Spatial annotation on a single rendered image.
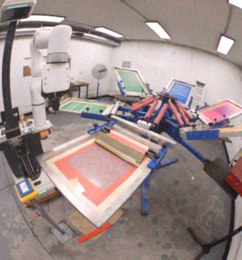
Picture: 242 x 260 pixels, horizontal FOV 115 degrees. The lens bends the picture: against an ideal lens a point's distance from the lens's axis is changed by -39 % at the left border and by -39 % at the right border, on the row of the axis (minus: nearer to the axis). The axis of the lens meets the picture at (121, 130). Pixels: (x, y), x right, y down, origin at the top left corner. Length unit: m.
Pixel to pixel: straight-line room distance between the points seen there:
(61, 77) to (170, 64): 4.78
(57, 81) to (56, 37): 0.15
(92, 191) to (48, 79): 0.55
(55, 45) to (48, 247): 1.68
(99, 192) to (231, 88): 4.91
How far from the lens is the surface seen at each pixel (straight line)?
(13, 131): 0.87
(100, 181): 0.72
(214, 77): 4.90
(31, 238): 1.73
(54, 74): 0.42
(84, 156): 0.87
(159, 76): 5.12
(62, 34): 0.42
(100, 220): 0.57
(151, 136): 1.10
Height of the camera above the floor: 1.52
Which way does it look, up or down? 28 degrees down
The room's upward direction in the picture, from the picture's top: 9 degrees clockwise
